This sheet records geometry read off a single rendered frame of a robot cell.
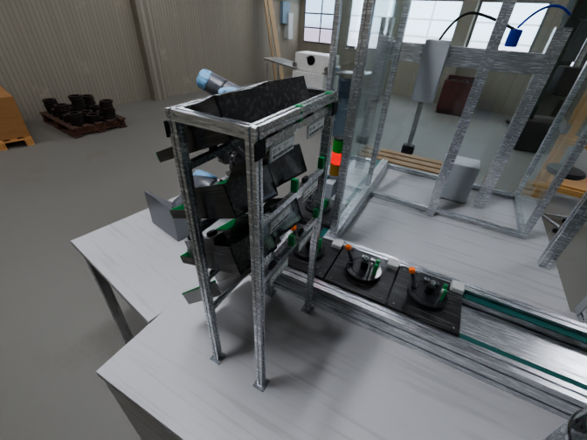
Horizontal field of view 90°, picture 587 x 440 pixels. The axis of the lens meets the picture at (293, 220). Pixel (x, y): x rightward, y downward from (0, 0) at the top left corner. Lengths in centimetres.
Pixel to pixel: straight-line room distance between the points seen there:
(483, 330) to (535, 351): 16
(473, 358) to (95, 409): 187
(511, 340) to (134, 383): 125
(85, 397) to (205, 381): 125
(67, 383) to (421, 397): 191
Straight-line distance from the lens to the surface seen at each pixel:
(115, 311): 206
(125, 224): 178
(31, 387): 243
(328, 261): 124
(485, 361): 117
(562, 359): 139
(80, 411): 221
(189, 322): 121
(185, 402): 106
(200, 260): 75
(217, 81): 123
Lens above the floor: 181
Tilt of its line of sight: 35 degrees down
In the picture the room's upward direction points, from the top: 3 degrees clockwise
